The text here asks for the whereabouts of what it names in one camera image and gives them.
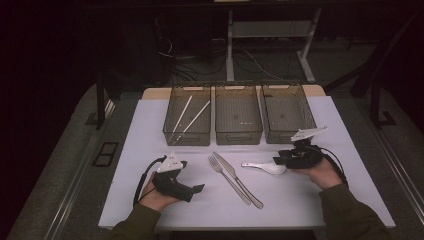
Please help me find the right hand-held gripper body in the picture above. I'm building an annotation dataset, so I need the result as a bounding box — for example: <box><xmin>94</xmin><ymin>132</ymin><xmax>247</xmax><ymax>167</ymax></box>
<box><xmin>283</xmin><ymin>126</ymin><xmax>329</xmax><ymax>170</ymax></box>

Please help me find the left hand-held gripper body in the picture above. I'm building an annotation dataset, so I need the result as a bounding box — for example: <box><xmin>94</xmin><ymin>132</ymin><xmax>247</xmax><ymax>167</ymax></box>
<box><xmin>151</xmin><ymin>151</ymin><xmax>196</xmax><ymax>204</ymax></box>

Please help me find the white ceramic spoon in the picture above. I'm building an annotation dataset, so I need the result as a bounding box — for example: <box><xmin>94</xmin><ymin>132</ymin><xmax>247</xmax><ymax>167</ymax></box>
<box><xmin>240</xmin><ymin>161</ymin><xmax>288</xmax><ymax>176</ymax></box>

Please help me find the mesh basket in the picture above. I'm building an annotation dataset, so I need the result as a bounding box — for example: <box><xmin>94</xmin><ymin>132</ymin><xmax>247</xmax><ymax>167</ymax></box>
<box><xmin>259</xmin><ymin>80</ymin><xmax>318</xmax><ymax>145</ymax></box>
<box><xmin>162</xmin><ymin>83</ymin><xmax>213</xmax><ymax>147</ymax></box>
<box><xmin>214</xmin><ymin>82</ymin><xmax>264</xmax><ymax>146</ymax></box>

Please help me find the metal fork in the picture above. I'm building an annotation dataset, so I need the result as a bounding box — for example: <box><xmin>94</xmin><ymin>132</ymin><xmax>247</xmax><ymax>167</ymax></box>
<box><xmin>207</xmin><ymin>154</ymin><xmax>253</xmax><ymax>206</ymax></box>

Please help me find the metal knife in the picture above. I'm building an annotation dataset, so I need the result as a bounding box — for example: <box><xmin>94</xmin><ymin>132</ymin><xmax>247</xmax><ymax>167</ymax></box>
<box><xmin>212</xmin><ymin>151</ymin><xmax>265</xmax><ymax>210</ymax></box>

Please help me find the white chopstick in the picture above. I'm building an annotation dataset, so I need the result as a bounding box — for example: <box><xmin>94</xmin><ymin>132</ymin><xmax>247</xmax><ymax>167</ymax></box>
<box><xmin>173</xmin><ymin>99</ymin><xmax>212</xmax><ymax>141</ymax></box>
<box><xmin>171</xmin><ymin>94</ymin><xmax>194</xmax><ymax>134</ymax></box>

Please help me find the person's left hand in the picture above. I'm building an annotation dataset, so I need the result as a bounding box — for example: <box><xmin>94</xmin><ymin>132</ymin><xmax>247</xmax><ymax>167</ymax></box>
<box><xmin>138</xmin><ymin>171</ymin><xmax>181</xmax><ymax>213</ymax></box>

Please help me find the person's right hand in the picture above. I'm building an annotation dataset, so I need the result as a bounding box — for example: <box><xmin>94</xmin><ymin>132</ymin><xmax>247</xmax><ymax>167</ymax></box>
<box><xmin>293</xmin><ymin>156</ymin><xmax>344</xmax><ymax>191</ymax></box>

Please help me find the white table cover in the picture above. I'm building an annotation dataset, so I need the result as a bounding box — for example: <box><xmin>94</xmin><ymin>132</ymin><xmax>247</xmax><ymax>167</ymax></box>
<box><xmin>98</xmin><ymin>95</ymin><xmax>397</xmax><ymax>231</ymax></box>

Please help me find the wooden table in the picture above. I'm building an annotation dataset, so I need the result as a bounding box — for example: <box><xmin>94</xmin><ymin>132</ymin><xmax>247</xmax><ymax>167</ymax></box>
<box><xmin>142</xmin><ymin>84</ymin><xmax>327</xmax><ymax>100</ymax></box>

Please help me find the black metal stand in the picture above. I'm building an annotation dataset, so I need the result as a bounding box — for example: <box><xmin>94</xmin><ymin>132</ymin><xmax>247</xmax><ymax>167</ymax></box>
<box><xmin>369</xmin><ymin>81</ymin><xmax>398</xmax><ymax>130</ymax></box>
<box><xmin>84</xmin><ymin>71</ymin><xmax>116</xmax><ymax>131</ymax></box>

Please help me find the black slanted stand strut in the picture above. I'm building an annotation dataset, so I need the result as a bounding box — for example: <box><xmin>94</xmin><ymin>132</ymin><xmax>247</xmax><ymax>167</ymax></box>
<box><xmin>324</xmin><ymin>9</ymin><xmax>421</xmax><ymax>98</ymax></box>

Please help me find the left hand-held gripper cable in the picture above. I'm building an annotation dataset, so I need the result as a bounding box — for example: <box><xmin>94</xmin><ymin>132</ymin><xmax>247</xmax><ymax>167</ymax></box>
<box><xmin>132</xmin><ymin>155</ymin><xmax>168</xmax><ymax>208</ymax></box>

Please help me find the hand-held gripper cable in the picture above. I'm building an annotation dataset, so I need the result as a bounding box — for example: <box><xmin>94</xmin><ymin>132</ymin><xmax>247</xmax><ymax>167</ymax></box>
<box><xmin>316</xmin><ymin>145</ymin><xmax>349</xmax><ymax>188</ymax></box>
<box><xmin>132</xmin><ymin>155</ymin><xmax>168</xmax><ymax>208</ymax></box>

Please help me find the right hand-held gripper cable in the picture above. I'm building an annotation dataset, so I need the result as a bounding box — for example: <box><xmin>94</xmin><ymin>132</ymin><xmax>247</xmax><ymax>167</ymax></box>
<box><xmin>316</xmin><ymin>145</ymin><xmax>349</xmax><ymax>188</ymax></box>

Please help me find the white floor cable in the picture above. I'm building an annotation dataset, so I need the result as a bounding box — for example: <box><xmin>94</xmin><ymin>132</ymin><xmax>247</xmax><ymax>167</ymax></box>
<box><xmin>242</xmin><ymin>49</ymin><xmax>284</xmax><ymax>82</ymax></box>

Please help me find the white metal desk frame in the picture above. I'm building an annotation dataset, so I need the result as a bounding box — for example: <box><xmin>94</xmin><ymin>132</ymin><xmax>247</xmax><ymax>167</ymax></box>
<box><xmin>225</xmin><ymin>8</ymin><xmax>323</xmax><ymax>84</ymax></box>

